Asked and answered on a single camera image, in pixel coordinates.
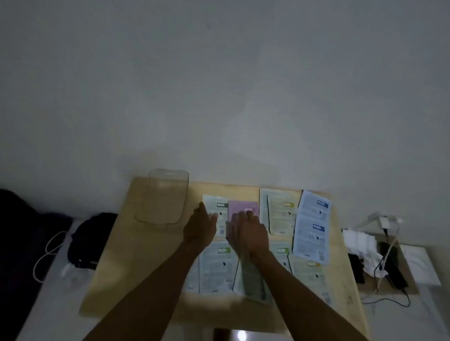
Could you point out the person's left hand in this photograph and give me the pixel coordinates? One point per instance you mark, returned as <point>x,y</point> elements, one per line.
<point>200,228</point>

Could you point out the person's right hand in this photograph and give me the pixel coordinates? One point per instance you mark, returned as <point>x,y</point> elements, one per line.
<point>248,235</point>

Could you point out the clear plastic container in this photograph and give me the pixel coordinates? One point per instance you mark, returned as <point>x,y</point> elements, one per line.
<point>161,200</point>

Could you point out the group of face mask packets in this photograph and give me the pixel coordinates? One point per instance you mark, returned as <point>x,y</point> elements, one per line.
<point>311,239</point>

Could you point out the person's left forearm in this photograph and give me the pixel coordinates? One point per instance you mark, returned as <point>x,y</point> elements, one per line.
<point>151,302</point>

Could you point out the person's right forearm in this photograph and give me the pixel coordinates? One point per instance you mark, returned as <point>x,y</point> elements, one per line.
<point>299,302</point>

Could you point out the light wooden table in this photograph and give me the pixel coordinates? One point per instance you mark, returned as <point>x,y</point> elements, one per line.
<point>140,253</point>

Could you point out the crumpled white cloth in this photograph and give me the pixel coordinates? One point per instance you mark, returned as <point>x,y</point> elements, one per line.
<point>358,240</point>

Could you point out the black bag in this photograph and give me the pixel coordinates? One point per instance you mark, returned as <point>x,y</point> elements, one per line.
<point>89,239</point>

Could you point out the small black pouch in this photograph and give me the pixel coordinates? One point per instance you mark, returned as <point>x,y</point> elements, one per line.
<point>356,268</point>

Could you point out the crumpled clear plastic wrapper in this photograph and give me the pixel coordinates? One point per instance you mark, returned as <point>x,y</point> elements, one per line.
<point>75,275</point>

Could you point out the white charger plug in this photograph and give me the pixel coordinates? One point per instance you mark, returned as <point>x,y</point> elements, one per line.
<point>384,223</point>

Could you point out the black power bank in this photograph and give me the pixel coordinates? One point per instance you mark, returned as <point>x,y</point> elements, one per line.
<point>393,263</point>

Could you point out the brown cardboard sheet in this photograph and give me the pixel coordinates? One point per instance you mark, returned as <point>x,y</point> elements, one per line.
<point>409,274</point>

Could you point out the dark blanket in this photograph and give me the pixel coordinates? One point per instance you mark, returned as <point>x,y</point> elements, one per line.
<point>17,263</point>

